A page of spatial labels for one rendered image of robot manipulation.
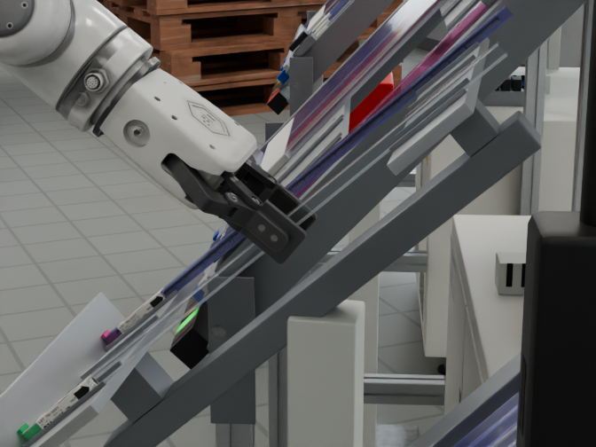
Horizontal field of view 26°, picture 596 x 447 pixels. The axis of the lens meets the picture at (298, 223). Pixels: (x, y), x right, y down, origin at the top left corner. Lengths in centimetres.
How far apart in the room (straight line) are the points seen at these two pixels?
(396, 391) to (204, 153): 133
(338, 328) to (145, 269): 273
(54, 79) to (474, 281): 95
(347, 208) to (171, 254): 257
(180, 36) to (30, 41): 490
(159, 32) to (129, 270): 214
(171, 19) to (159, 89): 480
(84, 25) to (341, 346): 35
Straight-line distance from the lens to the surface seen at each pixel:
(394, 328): 334
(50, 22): 90
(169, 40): 577
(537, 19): 135
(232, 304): 138
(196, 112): 98
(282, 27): 602
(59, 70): 96
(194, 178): 93
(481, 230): 203
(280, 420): 226
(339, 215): 138
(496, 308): 170
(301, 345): 111
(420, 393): 223
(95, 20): 97
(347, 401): 112
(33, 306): 356
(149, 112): 94
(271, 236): 96
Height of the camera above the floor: 120
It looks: 16 degrees down
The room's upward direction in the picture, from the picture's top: straight up
